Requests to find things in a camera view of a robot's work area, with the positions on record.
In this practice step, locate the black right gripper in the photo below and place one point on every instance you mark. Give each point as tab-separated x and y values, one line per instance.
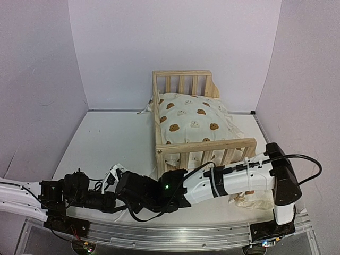
135	208

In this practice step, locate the bear print cream cushion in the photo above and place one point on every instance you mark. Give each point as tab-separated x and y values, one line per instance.
189	118

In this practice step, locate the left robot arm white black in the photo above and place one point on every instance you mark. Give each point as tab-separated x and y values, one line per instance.
22	198

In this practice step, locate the wooden pet bed frame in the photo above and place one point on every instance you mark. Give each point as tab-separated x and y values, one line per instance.
170	157

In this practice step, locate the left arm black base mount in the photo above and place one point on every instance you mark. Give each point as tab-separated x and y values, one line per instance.
59	221

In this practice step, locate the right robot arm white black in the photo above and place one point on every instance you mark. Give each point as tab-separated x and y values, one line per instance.
271	170

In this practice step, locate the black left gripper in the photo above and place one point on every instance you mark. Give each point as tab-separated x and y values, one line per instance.
108	202

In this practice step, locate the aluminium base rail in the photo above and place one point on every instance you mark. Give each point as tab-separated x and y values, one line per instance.
215	227

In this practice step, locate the small bear print pillow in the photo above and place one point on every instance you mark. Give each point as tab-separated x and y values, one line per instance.
258	199

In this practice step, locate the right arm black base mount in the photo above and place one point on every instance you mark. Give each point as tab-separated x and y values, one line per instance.
270	230

